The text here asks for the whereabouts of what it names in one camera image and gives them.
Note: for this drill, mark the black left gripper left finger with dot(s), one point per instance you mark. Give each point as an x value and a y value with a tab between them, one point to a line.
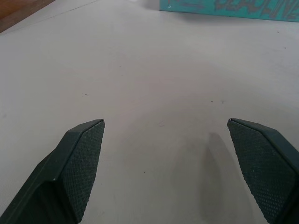
70	172

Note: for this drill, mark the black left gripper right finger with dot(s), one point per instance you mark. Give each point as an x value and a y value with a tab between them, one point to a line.
264	168

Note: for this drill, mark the teal box with lettering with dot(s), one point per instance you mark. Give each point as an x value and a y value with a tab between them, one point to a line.
231	8

